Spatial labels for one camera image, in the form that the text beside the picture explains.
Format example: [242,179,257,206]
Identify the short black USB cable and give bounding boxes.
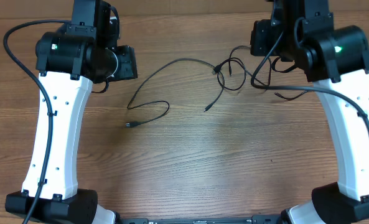
[124,57,225,129]

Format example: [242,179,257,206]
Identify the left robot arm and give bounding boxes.
[5,0,138,223]

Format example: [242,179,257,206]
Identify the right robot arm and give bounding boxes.
[251,1,369,223]

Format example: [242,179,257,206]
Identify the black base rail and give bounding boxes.
[119,215,285,224]

